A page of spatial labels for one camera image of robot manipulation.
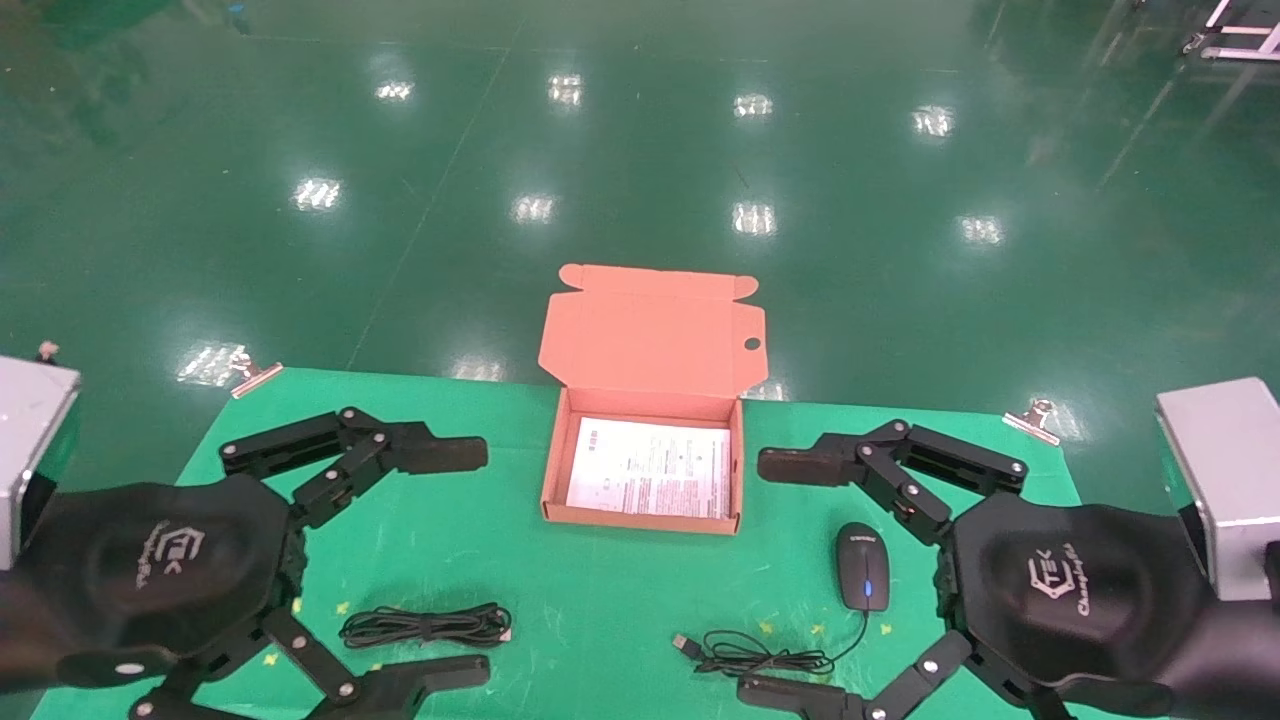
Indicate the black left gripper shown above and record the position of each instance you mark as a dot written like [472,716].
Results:
[150,560]

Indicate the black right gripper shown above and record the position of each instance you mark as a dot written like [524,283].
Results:
[1070,590]

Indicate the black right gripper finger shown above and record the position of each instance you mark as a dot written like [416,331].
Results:
[790,695]
[800,465]

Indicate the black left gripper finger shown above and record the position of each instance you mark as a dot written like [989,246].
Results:
[440,452]
[430,680]

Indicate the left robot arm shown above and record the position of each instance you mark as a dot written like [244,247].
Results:
[30,440]

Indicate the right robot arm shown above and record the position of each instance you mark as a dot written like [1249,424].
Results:
[1225,470]

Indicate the orange cardboard box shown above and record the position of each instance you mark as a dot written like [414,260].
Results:
[650,340]

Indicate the white printed paper sheet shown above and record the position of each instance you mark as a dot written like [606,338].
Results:
[650,465]

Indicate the metal binder clip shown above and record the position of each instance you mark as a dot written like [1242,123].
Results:
[1032,420]
[255,378]

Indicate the green table cloth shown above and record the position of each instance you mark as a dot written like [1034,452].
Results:
[600,590]

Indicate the white metal cart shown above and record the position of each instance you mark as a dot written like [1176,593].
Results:
[1240,40]

